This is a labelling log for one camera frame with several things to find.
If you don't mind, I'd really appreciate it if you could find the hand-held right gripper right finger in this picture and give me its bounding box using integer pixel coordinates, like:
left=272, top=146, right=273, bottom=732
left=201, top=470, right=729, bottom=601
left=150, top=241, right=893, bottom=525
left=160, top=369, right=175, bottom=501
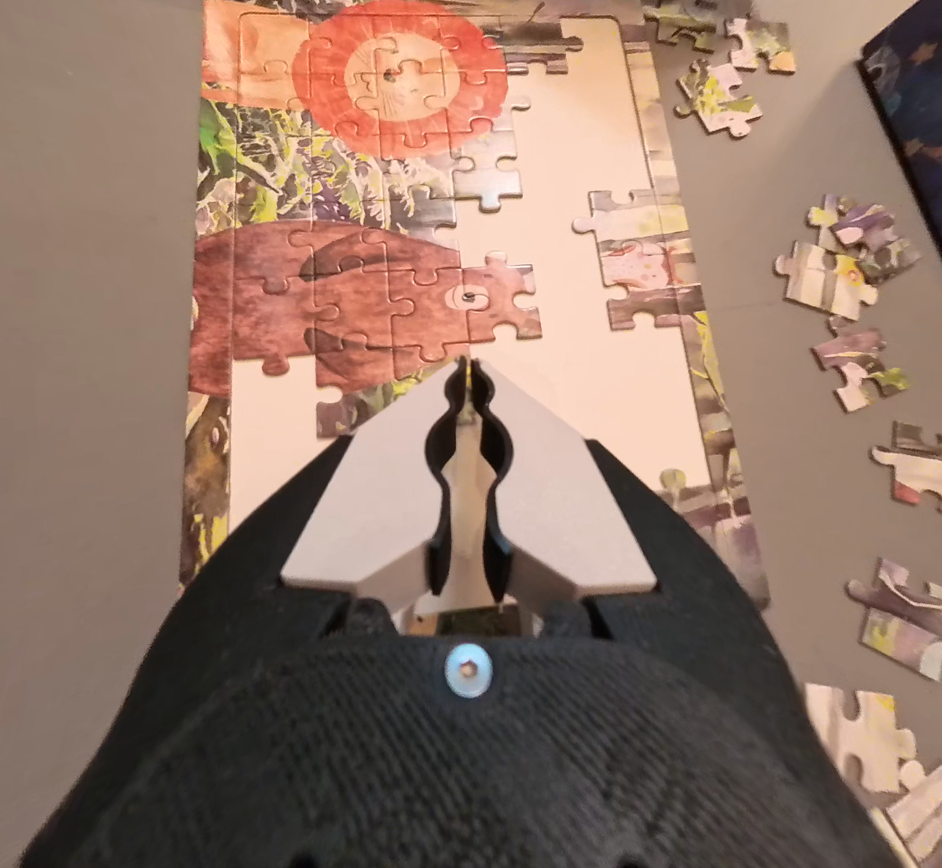
left=471, top=358, right=658, bottom=601

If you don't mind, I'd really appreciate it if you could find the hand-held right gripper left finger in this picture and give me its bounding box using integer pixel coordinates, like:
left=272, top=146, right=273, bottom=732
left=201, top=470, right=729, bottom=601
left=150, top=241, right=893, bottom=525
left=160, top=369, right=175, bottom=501
left=280, top=356, right=472, bottom=600

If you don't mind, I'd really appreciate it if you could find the partly assembled jigsaw puzzle board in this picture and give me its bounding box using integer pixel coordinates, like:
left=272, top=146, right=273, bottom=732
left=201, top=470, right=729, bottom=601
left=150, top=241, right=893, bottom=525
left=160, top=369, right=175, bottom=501
left=179, top=0, right=772, bottom=611

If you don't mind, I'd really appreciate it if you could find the green orange-cornered jigsaw piece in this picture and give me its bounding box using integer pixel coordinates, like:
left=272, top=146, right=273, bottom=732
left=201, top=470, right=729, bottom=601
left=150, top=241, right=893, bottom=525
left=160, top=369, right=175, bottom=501
left=725, top=16, right=797, bottom=76

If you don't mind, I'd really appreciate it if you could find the dark purple green jigsaw piece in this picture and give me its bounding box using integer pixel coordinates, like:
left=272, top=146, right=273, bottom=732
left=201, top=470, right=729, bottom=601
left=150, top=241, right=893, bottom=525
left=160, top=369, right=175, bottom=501
left=648, top=0, right=718, bottom=51

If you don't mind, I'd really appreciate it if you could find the pink green yellow jigsaw piece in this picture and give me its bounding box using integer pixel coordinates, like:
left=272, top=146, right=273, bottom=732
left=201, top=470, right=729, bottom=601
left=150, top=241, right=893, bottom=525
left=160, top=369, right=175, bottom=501
left=676, top=60, right=764, bottom=138

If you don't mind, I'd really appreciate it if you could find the illustrated jigsaw puzzle box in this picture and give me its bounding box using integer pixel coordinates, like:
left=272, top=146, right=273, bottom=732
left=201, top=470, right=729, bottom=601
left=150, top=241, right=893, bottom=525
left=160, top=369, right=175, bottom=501
left=860, top=0, right=942, bottom=254

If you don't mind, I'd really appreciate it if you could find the pile of loose jigsaw pieces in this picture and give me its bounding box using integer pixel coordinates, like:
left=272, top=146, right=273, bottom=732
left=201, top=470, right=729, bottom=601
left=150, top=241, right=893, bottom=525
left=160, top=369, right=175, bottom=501
left=806, top=421, right=942, bottom=868
left=773, top=192, right=922, bottom=414

